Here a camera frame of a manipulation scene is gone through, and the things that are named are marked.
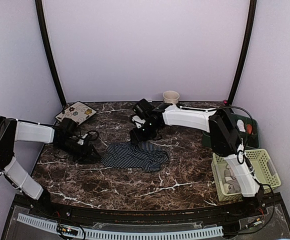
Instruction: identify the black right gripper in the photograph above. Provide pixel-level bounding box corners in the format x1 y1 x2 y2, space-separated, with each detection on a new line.
129 120 160 145

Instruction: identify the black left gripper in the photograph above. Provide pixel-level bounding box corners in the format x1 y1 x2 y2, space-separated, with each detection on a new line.
55 138 102 165

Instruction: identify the navy striped boxer underwear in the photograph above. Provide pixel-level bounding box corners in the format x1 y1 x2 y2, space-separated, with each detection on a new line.
101 141 170 173

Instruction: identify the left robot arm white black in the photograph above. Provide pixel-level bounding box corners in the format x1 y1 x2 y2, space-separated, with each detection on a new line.
0 115 101 218

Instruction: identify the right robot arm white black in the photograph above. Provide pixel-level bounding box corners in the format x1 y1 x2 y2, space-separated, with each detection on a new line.
129 99 264 217

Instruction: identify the cream ceramic mug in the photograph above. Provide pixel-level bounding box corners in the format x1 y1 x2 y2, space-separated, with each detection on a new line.
162 90 180 104

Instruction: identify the floral square ceramic plate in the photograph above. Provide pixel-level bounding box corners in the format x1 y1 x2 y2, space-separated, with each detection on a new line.
55 101 97 126

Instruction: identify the white rolled sock in tray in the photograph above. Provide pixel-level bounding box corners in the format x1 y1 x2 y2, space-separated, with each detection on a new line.
236 119 246 133

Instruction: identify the orange rolled item in tray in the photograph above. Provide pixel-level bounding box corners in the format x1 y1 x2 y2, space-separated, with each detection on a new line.
245 123 254 135

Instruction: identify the dark green divided organizer tray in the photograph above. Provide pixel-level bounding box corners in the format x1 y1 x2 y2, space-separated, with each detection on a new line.
201 112 261 151

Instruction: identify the grey cloth in basket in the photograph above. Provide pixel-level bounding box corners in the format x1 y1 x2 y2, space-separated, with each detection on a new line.
223 168 241 194

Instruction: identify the light green perforated basket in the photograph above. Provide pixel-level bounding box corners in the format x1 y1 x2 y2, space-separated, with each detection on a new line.
211 149 282 202

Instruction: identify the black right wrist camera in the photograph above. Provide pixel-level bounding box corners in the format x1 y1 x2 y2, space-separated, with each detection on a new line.
132 98 155 120

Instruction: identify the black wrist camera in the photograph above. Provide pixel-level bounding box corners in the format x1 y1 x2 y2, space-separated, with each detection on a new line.
59 117 78 137
132 98 155 120

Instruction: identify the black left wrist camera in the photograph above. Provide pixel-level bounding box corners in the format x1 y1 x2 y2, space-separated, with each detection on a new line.
59 117 78 137

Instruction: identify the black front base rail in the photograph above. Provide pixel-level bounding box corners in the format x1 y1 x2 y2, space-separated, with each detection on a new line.
8 193 289 229

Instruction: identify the grey slotted cable duct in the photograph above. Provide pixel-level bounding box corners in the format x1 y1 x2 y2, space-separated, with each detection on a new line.
16 213 224 240

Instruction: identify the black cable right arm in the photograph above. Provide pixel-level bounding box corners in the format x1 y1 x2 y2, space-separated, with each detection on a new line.
224 106 276 218

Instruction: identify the right black frame post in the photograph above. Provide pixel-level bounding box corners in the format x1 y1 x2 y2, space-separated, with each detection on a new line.
227 0 257 106

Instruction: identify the black frame post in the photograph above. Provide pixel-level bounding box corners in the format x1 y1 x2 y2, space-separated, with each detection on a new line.
227 0 257 106
34 0 67 107

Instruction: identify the left black frame post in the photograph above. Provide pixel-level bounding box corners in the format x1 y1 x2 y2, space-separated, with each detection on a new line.
34 0 67 107

